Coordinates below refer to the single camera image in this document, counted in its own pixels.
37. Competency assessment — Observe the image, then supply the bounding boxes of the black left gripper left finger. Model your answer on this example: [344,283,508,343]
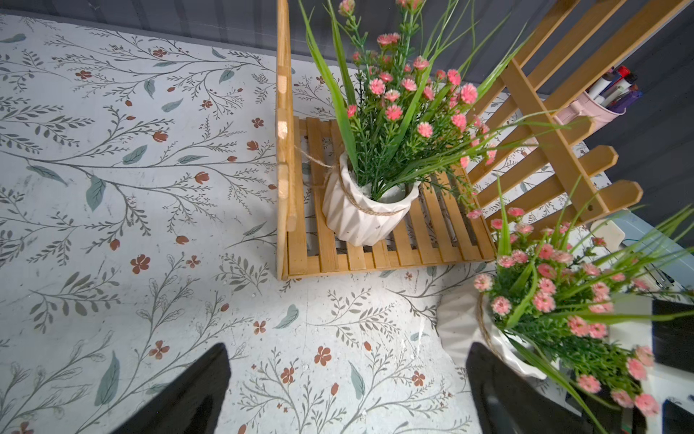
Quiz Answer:
[115,344,231,434]

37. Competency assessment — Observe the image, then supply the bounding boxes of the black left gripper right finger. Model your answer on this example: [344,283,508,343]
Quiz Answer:
[466,343,586,434]

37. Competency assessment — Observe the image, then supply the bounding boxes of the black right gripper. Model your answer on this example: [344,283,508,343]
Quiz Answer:
[563,297,694,434]

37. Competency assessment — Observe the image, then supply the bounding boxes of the pink pen cup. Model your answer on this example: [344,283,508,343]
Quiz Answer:
[554,92,626,132]

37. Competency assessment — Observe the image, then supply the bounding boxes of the markers in pink cup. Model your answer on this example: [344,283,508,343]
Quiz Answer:
[587,65,643,114]

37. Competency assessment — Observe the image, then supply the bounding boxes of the wooden two-tier rack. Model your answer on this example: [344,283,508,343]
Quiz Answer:
[276,1,686,280]

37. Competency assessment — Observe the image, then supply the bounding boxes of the pink flower pot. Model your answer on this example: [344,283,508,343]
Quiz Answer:
[296,0,570,248]
[436,178,694,434]

